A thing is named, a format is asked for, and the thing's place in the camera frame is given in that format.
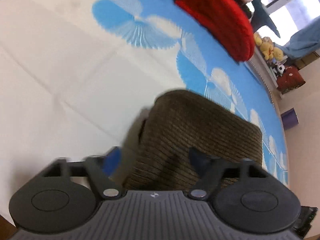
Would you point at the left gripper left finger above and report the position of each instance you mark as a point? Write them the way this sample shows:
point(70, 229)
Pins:
point(65, 194)

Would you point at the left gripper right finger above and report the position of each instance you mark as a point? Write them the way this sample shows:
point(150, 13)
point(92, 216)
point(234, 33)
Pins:
point(243, 195)

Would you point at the dark brown corduroy pants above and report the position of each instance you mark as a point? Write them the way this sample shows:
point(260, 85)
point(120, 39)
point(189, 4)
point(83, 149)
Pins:
point(179, 120)

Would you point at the purple rolled mat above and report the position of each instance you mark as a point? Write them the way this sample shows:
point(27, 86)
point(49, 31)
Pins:
point(289, 119)

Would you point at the panda plush toy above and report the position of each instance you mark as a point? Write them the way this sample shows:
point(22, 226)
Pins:
point(278, 69)

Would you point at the blue white patterned bedsheet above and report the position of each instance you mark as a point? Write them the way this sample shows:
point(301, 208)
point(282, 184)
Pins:
point(78, 76)

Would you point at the yellow plush toy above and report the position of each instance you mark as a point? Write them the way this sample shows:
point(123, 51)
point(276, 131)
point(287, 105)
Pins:
point(267, 48)

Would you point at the right blue curtain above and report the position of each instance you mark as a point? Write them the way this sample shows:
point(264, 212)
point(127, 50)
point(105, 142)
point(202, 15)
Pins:
point(304, 41)

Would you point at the red folded blanket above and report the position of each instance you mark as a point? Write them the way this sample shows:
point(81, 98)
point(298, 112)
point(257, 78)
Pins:
point(226, 21)

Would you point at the teal shark plush toy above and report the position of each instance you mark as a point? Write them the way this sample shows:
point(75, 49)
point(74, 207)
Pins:
point(261, 18)

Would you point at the white framed window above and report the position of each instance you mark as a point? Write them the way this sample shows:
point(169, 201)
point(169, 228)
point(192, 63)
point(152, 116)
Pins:
point(289, 16)

